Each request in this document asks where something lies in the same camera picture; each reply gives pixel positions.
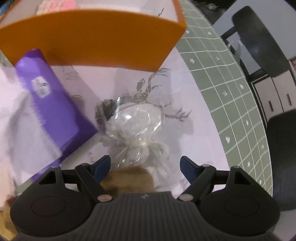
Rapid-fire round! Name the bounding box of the brown coir bear mat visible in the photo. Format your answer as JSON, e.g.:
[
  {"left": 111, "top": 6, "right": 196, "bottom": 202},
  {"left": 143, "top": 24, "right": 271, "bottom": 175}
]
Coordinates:
[{"left": 100, "top": 166, "right": 154, "bottom": 198}]

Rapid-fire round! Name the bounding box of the green grid tablecloth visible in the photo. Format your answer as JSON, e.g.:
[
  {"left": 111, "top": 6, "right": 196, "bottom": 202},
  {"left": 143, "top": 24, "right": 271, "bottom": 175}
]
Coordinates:
[{"left": 177, "top": 1, "right": 273, "bottom": 195}]

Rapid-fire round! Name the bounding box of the pink knitted object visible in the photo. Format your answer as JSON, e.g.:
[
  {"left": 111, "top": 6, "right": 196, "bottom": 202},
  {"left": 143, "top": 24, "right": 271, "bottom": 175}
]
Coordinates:
[{"left": 36, "top": 0, "right": 76, "bottom": 15}]

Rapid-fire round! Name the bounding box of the white printed paper sheet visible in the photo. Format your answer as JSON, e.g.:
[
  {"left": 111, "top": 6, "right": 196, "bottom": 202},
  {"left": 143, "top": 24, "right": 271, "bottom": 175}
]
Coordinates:
[{"left": 1, "top": 49, "right": 226, "bottom": 204}]

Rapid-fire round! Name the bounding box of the purple tissue box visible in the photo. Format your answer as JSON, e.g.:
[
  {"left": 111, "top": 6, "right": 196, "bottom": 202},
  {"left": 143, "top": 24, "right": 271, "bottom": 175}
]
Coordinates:
[{"left": 15, "top": 49, "right": 97, "bottom": 181}]

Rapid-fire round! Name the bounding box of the clear white ball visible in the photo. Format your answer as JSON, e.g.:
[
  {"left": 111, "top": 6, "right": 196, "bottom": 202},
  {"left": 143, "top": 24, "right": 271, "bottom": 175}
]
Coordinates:
[{"left": 95, "top": 97, "right": 168, "bottom": 169}]

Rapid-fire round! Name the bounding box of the orange cardboard box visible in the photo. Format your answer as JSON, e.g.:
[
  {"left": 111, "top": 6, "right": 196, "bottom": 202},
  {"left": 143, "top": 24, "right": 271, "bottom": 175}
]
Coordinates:
[{"left": 1, "top": 1, "right": 186, "bottom": 72}]

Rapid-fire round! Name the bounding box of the white drawer cabinet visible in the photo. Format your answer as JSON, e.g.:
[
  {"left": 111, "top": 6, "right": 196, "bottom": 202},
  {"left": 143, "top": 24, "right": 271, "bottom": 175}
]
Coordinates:
[{"left": 250, "top": 58, "right": 296, "bottom": 123}]

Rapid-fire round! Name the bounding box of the black chair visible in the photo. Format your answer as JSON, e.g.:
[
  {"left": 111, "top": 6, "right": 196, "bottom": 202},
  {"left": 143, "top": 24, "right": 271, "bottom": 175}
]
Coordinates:
[
  {"left": 221, "top": 6, "right": 290, "bottom": 77},
  {"left": 266, "top": 110, "right": 295, "bottom": 211}
]

